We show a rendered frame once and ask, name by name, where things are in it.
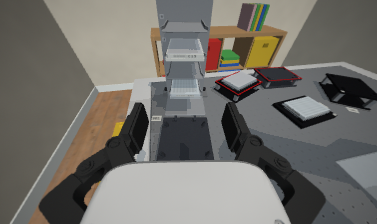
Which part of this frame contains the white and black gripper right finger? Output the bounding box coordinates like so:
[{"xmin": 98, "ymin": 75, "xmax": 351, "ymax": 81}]
[{"xmin": 221, "ymin": 102, "xmax": 326, "ymax": 224}]

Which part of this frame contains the grey speckled base plate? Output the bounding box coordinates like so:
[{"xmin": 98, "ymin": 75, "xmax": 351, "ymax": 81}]
[{"xmin": 149, "ymin": 66, "xmax": 377, "ymax": 224}]

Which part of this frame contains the grey plate hotel rack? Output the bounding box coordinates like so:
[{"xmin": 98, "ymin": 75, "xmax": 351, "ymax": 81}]
[{"xmin": 156, "ymin": 0, "xmax": 213, "ymax": 116}]

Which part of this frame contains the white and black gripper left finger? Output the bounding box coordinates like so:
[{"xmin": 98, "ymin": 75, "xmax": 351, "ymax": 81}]
[{"xmin": 39, "ymin": 102, "xmax": 149, "ymax": 224}]

